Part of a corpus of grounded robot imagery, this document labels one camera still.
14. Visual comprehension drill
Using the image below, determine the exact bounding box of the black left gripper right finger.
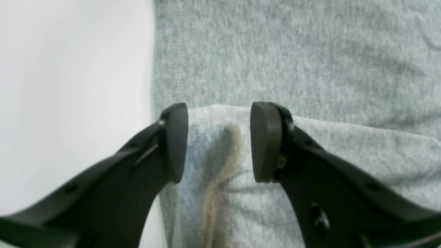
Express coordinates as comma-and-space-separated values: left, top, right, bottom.
249, 102, 441, 248

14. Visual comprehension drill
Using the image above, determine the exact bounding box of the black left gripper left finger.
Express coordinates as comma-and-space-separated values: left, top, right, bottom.
0, 103, 189, 248

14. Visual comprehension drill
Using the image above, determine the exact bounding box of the grey printed T-shirt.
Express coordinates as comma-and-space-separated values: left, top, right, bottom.
153, 0, 441, 248

